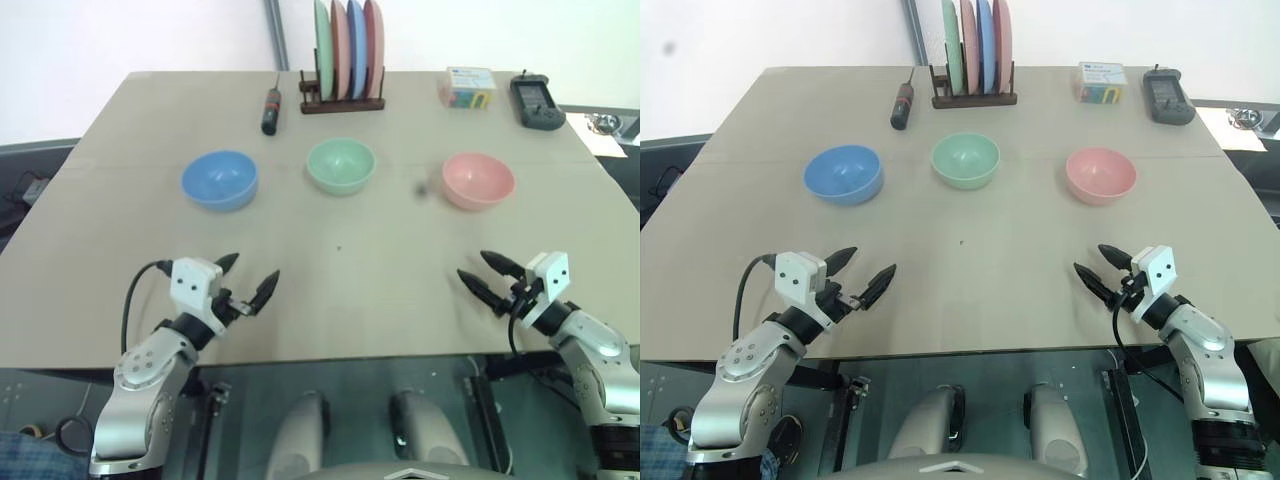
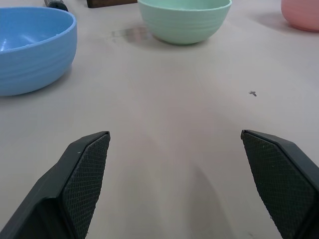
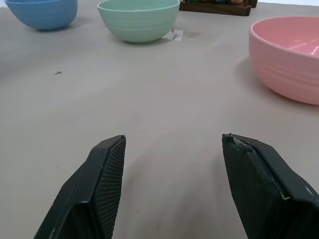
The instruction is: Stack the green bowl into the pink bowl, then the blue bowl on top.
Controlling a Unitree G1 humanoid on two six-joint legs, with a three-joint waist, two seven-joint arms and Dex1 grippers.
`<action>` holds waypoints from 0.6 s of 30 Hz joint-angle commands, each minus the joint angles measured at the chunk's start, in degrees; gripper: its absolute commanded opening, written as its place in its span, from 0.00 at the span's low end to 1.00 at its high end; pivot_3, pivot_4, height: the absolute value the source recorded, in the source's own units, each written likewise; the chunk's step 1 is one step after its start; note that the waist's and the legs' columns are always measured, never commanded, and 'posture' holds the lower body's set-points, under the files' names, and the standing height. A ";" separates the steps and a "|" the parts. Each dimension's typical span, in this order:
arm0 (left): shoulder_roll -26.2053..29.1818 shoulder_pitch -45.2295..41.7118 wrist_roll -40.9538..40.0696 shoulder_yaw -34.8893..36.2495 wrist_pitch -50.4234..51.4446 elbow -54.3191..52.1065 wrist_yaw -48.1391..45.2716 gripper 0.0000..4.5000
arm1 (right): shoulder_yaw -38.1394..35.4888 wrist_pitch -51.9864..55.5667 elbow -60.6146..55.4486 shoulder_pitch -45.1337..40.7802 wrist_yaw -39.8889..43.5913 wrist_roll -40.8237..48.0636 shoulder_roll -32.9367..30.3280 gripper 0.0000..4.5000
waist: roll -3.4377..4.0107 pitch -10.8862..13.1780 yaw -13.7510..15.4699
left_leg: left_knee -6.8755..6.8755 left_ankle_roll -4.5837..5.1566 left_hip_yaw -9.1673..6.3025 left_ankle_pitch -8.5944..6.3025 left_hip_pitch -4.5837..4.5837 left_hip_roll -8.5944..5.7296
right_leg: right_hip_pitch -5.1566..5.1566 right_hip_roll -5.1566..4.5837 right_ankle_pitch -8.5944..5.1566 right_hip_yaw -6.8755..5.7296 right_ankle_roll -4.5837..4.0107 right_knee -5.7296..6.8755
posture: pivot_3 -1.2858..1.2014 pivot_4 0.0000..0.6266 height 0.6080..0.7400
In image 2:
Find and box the dark metal cylinder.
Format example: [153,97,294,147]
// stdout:
[44,0,69,12]

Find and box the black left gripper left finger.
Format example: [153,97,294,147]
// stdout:
[0,130,111,239]

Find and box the dark brown wooden block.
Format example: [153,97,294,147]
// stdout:
[86,0,138,9]

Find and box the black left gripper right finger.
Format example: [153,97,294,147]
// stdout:
[240,129,319,239]

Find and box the red plastic bowl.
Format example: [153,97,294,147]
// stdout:
[281,0,319,32]

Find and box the blue plastic bowl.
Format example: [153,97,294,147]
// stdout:
[0,6,78,97]

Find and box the green plastic bowl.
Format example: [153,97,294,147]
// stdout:
[137,0,233,46]

